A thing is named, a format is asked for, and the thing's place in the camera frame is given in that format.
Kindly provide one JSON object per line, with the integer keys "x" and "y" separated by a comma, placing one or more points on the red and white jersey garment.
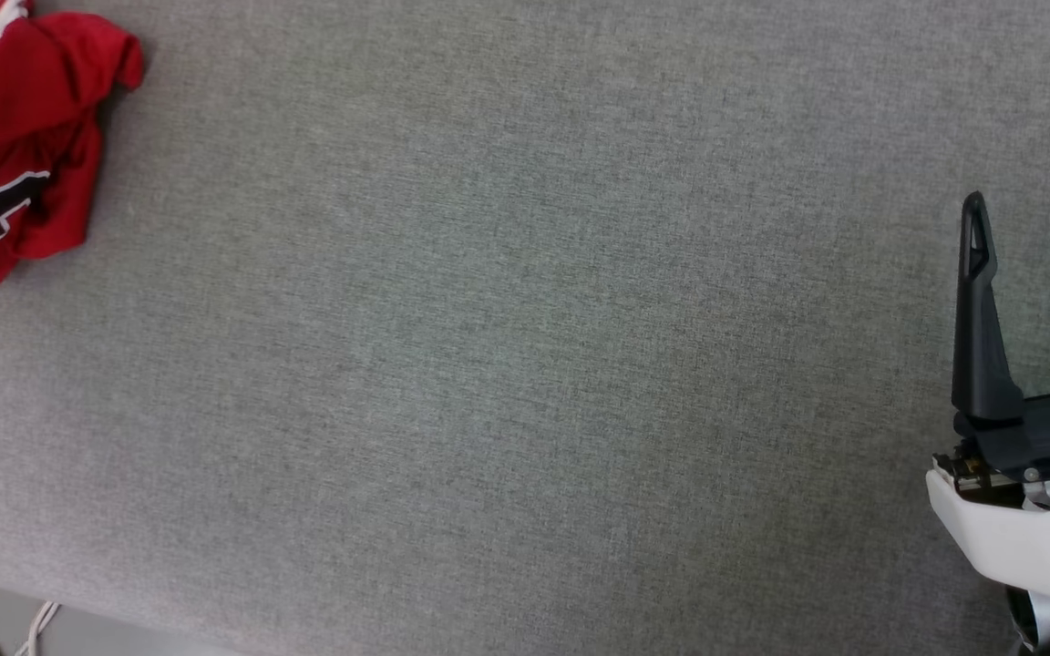
{"x": 24, "y": 109}

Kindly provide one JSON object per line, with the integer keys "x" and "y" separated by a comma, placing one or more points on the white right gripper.
{"x": 1026, "y": 538}

